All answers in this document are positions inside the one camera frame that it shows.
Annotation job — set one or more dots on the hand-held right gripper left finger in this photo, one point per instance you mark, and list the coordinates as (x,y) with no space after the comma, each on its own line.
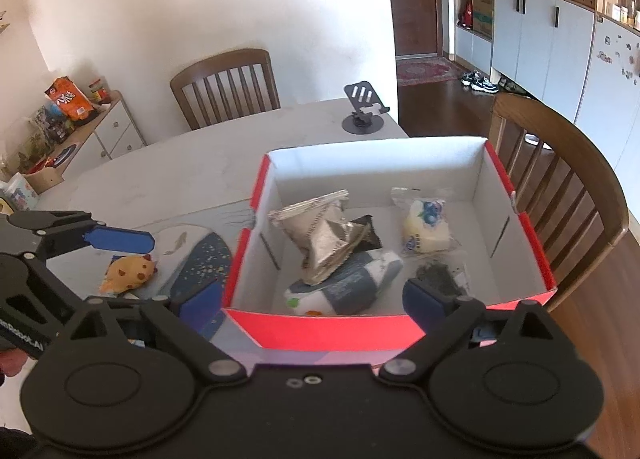
(200,301)

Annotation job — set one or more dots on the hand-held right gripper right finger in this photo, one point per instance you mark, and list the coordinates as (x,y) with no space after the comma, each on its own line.
(425,301)

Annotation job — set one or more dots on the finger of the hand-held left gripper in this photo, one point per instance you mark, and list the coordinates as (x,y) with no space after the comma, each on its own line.
(120,238)

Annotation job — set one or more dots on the clear packet with black contents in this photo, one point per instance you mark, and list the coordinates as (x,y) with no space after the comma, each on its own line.
(442,274)

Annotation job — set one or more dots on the yellow plush toy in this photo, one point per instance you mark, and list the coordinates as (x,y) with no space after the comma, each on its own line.
(130,271)

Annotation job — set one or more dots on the dark brown snack packet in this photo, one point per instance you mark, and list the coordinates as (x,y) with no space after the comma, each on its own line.
(367,236)

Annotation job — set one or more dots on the red cardboard shoe box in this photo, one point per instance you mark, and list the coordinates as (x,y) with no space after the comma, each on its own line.
(325,334)

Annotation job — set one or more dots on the silver foil packet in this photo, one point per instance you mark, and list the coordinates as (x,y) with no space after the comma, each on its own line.
(315,234)

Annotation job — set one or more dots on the white marble desktop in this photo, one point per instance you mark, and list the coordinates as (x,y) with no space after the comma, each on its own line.
(175,174)

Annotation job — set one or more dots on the person's left hand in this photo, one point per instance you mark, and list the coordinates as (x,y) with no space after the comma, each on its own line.
(10,361)

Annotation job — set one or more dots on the white grey wipes pack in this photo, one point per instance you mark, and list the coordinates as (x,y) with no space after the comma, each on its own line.
(345,289)

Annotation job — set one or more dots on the white drawer side cabinet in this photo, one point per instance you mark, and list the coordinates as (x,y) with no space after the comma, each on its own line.
(115,131)

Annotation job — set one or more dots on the white blue printed bag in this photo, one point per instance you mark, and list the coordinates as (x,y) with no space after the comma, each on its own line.
(17,191)

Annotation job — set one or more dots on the blue printed snack bag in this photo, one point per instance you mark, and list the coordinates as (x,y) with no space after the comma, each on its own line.
(50,124)

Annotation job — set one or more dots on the orange snack bag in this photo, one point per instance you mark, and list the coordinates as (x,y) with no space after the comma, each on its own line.
(70,99)

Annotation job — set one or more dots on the small jars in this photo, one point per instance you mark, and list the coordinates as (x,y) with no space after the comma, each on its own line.
(100,91)

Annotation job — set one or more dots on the black phone stand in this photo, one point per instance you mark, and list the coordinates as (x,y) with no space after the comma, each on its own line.
(362,124)

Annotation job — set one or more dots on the brown wooden slatted chair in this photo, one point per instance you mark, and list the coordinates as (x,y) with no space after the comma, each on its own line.
(225,61)
(590,179)

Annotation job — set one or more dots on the dark sneakers pair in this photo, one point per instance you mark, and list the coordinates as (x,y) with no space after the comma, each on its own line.
(479,83)

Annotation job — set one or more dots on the red patterned door rug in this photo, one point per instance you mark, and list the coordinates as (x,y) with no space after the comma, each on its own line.
(430,70)

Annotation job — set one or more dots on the red bag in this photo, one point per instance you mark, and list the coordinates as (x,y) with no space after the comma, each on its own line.
(467,14)

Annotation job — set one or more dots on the brown cardboard box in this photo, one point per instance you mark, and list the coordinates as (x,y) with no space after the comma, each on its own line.
(482,14)

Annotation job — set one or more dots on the white and wood wall cabinet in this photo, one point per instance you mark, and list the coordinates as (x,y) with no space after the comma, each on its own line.
(550,39)

